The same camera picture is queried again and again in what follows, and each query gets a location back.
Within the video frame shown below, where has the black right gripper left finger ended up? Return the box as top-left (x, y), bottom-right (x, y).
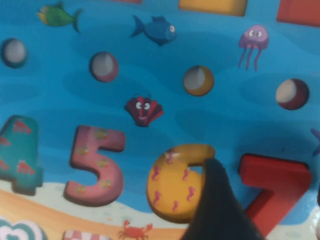
top-left (181, 158), bottom-right (266, 240)

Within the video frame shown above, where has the yellow number six piece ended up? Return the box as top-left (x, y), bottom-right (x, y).
top-left (146, 143), bottom-right (217, 225)

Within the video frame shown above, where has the red number seven piece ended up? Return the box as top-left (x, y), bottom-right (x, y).
top-left (236, 153), bottom-right (313, 237)

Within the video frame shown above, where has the pink checkered shape piece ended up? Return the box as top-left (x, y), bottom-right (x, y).
top-left (62, 229), bottom-right (111, 240)

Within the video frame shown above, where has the pink number five piece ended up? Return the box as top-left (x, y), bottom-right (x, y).
top-left (63, 124), bottom-right (126, 207)

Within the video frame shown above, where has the colourful sea-themed puzzle board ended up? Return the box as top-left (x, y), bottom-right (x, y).
top-left (0, 0), bottom-right (320, 240)

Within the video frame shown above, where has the red rectangular block piece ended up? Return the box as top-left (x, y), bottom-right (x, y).
top-left (275, 0), bottom-right (320, 28)

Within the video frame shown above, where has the teal striped heart piece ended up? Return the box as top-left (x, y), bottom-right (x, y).
top-left (0, 218), bottom-right (48, 240)

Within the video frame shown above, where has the teal number four piece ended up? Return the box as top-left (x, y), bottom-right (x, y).
top-left (0, 114), bottom-right (45, 196)

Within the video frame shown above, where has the yellow rectangular block piece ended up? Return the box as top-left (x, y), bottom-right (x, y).
top-left (178, 0), bottom-right (248, 17)

